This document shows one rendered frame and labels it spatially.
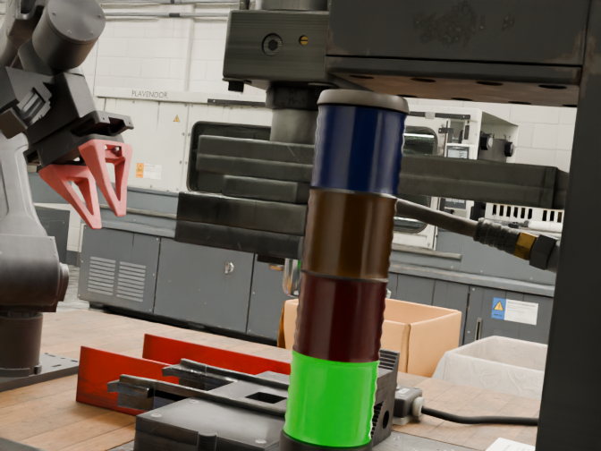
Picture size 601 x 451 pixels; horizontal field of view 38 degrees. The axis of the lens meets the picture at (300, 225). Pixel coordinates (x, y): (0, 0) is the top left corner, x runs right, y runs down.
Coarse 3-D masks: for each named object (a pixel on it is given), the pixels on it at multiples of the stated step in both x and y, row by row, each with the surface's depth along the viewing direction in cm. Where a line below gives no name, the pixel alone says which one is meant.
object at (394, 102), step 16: (320, 96) 37; (336, 96) 35; (352, 96) 35; (368, 96) 35; (384, 96) 35; (400, 112) 36; (288, 448) 37; (304, 448) 36; (320, 448) 36; (336, 448) 36; (352, 448) 36; (368, 448) 37
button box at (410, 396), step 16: (400, 400) 97; (416, 400) 99; (400, 416) 97; (416, 416) 98; (432, 416) 98; (448, 416) 98; (464, 416) 99; (480, 416) 101; (496, 416) 102; (512, 416) 102
